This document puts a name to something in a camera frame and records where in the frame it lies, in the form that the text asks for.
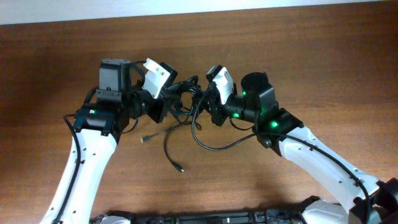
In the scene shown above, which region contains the thick black cable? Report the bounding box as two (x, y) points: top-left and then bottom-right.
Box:
(139, 75), (206, 144)

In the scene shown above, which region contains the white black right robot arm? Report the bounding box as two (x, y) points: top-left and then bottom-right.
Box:
(198, 68), (397, 223)

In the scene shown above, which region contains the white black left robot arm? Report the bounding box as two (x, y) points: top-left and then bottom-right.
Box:
(41, 58), (198, 223)

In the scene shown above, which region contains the right camera black cable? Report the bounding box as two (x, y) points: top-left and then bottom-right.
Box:
(190, 81), (373, 224)

